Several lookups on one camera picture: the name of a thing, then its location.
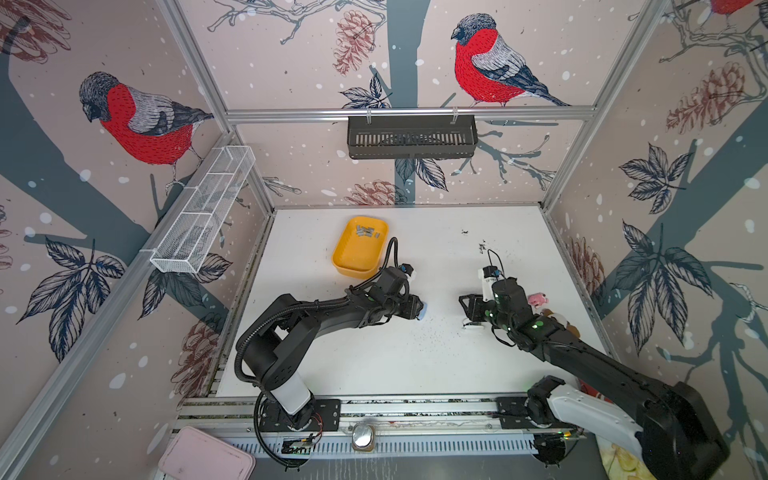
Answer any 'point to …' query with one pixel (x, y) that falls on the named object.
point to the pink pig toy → (537, 299)
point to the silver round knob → (363, 437)
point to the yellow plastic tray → (359, 248)
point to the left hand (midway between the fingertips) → (419, 306)
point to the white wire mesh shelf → (201, 209)
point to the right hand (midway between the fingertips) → (461, 301)
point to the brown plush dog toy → (562, 320)
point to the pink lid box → (195, 455)
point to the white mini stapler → (474, 326)
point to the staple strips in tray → (366, 231)
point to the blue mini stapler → (423, 311)
